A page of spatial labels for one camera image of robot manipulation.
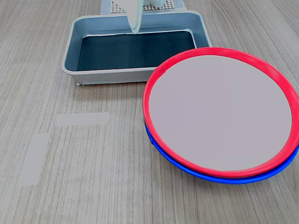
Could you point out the black tray mat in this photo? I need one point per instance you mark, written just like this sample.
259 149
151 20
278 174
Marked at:
122 52

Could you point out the translucent tape strip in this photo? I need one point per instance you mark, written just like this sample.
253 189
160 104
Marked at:
83 119
33 161

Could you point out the steel tray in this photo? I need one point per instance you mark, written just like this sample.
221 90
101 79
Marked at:
73 54

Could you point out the red rimmed white plate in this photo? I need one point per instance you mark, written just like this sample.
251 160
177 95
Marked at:
216 112

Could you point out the pale perforated base plate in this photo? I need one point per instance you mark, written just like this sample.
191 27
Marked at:
168 5

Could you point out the blue rimmed white plate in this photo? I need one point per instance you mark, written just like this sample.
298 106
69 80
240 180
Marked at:
246 180

